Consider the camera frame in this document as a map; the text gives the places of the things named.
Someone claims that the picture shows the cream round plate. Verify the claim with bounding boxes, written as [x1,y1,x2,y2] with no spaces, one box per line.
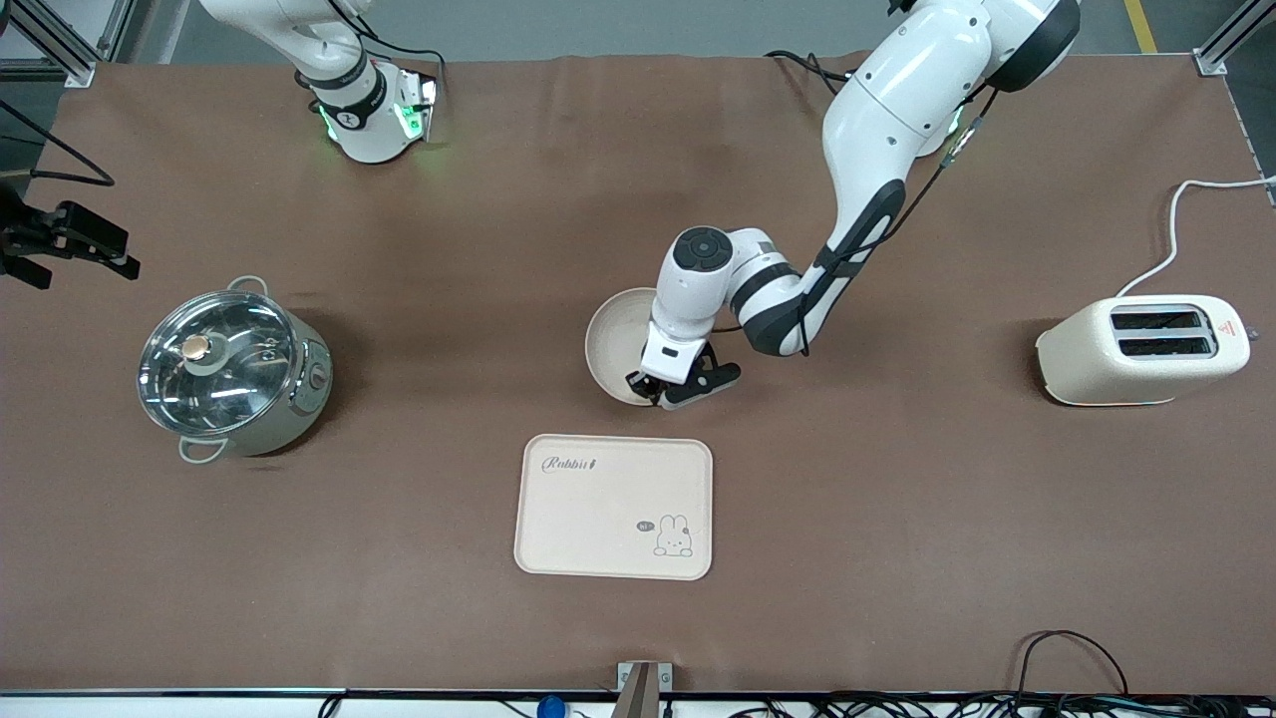
[584,287,667,408]

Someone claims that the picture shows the cream rabbit print tray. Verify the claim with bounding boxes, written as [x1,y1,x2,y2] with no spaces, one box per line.
[513,434,715,581]

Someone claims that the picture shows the glass pot lid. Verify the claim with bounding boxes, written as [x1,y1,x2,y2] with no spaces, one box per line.
[138,291,300,437]

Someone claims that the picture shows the silver cooking pot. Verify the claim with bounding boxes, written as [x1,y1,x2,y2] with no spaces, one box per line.
[138,276,335,465]

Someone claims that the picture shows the brown table mat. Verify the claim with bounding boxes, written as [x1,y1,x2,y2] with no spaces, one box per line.
[0,50,1276,696]

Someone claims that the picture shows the cream two-slot toaster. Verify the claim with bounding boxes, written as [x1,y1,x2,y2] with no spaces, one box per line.
[1035,294,1252,407]

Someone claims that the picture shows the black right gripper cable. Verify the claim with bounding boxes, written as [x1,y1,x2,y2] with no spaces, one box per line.
[0,100,114,187]

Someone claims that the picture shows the aluminium frame post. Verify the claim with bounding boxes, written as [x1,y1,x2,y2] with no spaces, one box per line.
[0,0,131,89]
[1193,0,1276,76]

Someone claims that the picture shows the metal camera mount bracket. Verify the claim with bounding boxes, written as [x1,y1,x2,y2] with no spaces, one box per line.
[617,661,674,718]

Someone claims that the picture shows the black arm base cable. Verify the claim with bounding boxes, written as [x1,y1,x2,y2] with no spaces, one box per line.
[329,0,447,96]
[766,50,848,96]

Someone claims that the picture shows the metal connector bracket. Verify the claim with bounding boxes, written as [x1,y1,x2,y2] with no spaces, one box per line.
[397,68,440,143]

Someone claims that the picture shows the looped black cable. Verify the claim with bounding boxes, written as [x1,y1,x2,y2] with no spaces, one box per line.
[1015,630,1129,699]

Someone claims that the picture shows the tangled black cables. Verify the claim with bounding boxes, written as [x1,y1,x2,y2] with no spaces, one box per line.
[728,693,1276,718]

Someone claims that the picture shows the white toaster cable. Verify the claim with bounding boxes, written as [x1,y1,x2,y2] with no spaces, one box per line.
[1115,177,1276,298]

